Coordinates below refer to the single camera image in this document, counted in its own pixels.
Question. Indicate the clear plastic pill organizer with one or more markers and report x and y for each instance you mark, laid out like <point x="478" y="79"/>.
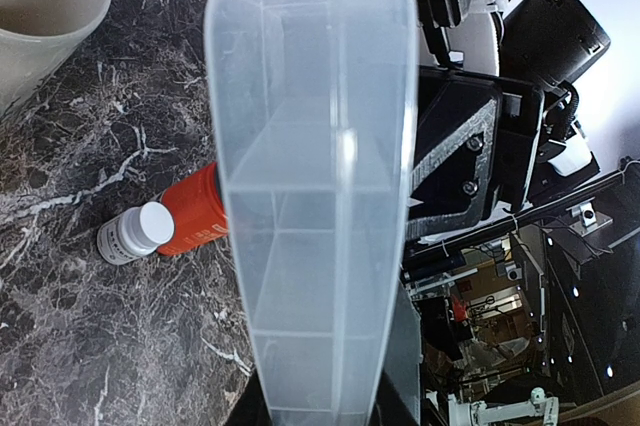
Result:
<point x="314" y="106"/>

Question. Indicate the cream ceramic mug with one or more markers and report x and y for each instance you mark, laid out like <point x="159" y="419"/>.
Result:
<point x="37" y="37"/>

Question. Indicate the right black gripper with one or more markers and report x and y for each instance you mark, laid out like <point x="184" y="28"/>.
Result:
<point x="459" y="171"/>

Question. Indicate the orange pill bottle grey cap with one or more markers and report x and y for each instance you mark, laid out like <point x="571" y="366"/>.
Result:
<point x="197" y="209"/>

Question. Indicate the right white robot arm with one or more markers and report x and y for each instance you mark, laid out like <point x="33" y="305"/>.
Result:
<point x="461" y="35"/>

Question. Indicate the small white pill bottle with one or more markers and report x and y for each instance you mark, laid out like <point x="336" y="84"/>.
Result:
<point x="135" y="233"/>

